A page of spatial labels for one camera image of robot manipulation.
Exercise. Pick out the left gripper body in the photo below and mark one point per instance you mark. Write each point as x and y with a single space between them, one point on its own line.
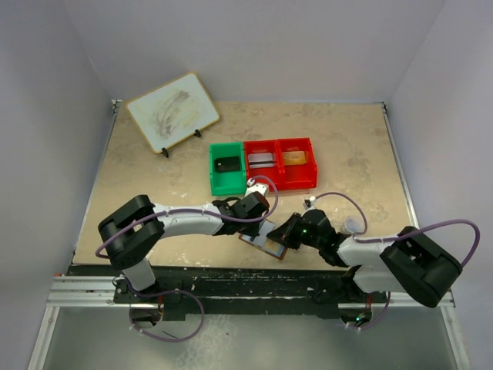
249 228

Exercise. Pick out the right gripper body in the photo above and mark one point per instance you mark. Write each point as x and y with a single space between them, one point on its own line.
306 239

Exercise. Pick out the brown leather card holder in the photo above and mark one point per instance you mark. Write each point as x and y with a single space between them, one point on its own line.
263 243

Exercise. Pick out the red plastic bin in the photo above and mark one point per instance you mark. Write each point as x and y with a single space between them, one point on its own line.
277 172
299 177

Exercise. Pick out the green plastic bin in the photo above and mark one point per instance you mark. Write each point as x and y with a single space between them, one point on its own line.
231 183

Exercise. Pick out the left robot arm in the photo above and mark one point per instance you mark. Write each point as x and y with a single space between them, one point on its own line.
130 233

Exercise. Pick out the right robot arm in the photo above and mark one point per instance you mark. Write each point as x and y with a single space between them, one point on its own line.
414 265

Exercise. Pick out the white magnetic stripe cards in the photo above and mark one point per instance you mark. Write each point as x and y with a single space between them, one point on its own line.
261 160

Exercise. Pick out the black VIP card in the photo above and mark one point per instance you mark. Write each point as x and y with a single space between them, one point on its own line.
227 164

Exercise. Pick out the gold VIP card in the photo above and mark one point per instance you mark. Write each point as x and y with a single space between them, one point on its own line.
295 158

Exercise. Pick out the small clear round container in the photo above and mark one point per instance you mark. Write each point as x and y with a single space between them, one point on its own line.
352 225

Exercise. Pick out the small whiteboard on stand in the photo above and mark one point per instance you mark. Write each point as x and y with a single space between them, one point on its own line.
173 112

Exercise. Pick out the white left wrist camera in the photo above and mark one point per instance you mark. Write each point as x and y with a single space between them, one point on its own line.
261 188

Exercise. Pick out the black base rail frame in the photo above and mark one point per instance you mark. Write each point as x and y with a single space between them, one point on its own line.
182 291

